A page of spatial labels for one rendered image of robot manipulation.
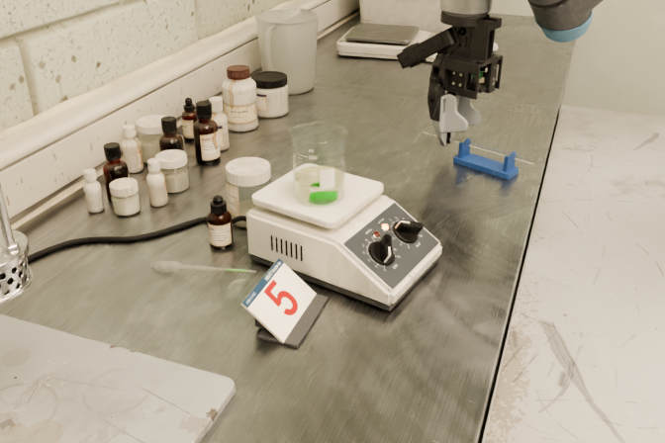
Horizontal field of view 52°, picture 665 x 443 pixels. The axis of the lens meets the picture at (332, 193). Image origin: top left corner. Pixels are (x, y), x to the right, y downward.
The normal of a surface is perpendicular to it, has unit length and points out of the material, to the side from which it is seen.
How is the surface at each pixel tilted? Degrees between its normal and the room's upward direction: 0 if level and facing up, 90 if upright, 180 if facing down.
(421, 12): 94
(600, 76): 90
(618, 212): 0
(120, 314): 0
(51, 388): 0
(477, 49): 90
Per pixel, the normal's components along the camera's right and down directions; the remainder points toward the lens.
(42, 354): 0.00, -0.89
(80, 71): 0.93, 0.16
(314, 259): -0.54, 0.38
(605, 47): -0.36, 0.42
